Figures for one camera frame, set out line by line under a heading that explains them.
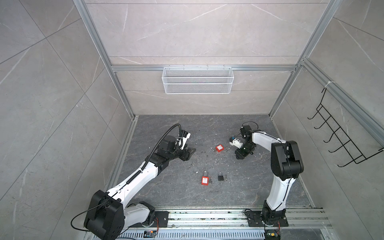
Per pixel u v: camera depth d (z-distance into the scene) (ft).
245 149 2.77
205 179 2.81
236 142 3.02
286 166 1.70
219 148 3.23
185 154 2.33
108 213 1.30
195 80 3.30
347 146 2.11
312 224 2.41
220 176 2.88
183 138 2.26
